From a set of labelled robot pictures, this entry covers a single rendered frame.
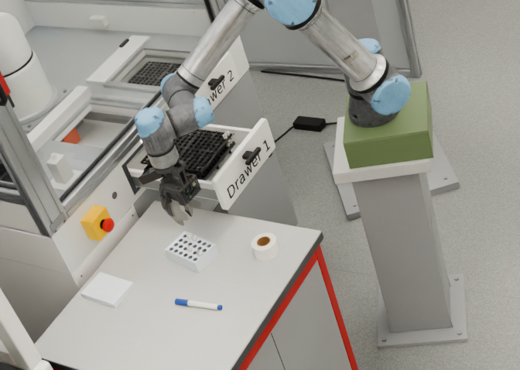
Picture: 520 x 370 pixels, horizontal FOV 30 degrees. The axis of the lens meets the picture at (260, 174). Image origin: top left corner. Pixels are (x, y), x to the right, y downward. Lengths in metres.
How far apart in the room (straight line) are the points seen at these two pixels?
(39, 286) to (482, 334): 1.43
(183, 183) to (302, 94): 2.13
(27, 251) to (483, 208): 1.75
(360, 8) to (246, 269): 1.34
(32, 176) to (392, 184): 1.04
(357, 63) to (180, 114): 0.47
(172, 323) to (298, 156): 1.81
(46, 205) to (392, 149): 0.97
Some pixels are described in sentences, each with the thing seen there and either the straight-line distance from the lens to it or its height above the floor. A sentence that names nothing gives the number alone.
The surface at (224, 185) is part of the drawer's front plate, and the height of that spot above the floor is 0.89.
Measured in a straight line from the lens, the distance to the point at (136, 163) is 2.93.
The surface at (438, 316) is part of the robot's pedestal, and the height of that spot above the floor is 0.08.
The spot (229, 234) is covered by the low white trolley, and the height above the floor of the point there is 0.76.
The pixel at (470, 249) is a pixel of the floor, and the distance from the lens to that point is 3.59.
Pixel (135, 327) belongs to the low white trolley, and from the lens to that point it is 2.58.
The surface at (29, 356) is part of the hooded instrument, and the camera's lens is 2.38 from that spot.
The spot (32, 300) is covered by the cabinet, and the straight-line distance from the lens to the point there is 3.05.
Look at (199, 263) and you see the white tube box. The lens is 2.63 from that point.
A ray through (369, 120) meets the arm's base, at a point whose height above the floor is 0.88.
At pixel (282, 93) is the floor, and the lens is 4.65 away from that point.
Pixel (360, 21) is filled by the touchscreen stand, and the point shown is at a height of 0.70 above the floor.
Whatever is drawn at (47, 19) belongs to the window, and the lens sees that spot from 2.62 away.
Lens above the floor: 2.48
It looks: 36 degrees down
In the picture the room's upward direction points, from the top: 19 degrees counter-clockwise
